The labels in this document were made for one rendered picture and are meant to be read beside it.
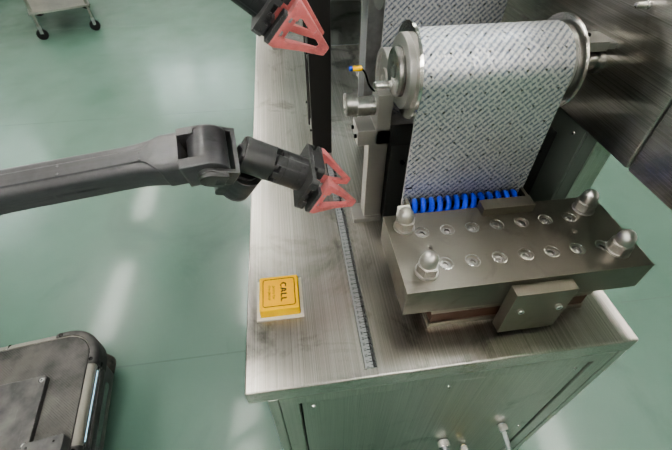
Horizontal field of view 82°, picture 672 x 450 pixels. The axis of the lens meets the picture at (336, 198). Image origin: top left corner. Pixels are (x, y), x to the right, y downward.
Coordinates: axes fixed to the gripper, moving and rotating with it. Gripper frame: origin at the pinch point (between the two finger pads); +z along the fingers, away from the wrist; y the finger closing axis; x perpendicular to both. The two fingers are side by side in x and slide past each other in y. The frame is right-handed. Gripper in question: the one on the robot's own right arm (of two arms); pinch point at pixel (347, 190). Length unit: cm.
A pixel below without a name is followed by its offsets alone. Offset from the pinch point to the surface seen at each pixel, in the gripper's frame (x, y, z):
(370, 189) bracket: -3.3, -7.8, 9.1
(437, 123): 18.1, 0.3, 5.6
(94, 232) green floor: -150, -101, -46
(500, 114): 23.9, 0.3, 14.0
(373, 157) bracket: 3.8, -7.8, 5.0
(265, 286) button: -20.1, 8.5, -6.9
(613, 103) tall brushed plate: 34.0, 1.3, 29.1
